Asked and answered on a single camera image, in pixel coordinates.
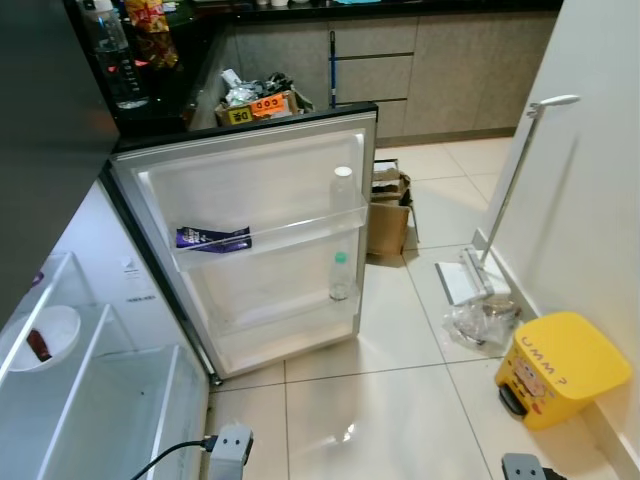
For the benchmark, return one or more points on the clear plastic bag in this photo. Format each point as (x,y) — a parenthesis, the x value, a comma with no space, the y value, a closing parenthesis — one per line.
(480,325)

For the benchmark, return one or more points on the clear sports water bottle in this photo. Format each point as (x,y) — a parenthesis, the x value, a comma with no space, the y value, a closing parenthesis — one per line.
(120,60)

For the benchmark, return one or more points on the white flat mop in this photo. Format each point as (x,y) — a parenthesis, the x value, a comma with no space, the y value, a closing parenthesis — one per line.
(460,280)

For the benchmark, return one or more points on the teal capped clear bottle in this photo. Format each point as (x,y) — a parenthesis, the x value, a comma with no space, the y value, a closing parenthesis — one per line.
(340,278)

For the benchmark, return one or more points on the black kitchen countertop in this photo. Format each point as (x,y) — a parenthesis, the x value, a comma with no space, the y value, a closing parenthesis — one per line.
(170,90)

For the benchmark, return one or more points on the white capped water bottle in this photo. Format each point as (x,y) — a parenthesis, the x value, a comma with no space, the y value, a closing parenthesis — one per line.
(344,190)

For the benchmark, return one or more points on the red yellow snack packet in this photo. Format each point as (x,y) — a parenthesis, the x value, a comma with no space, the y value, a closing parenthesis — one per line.
(152,35)

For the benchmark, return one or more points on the yellow pedal bin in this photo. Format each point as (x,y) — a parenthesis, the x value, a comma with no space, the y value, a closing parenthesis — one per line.
(570,360)

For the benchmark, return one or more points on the cardboard box with orange sticker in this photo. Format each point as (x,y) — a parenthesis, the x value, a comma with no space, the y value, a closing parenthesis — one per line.
(265,105)

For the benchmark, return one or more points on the brown cardboard box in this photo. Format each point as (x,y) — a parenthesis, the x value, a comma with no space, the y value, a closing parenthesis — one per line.
(386,225)

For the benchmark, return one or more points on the brown sausage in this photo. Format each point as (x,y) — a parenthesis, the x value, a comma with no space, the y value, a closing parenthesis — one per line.
(39,345)

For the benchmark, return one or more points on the purple chocolate packet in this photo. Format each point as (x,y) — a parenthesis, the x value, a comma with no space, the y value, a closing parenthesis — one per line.
(212,239)

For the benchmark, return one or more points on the small white dish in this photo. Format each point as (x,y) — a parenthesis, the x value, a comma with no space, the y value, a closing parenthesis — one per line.
(60,330)

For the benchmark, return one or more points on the clear fridge drawer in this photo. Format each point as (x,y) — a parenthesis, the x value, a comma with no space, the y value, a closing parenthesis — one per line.
(100,420)

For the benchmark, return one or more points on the fridge door with white lining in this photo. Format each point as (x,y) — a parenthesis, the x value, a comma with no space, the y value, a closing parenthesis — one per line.
(260,180)

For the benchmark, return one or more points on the dark grey fridge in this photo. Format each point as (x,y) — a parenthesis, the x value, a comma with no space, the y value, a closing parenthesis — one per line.
(40,110)

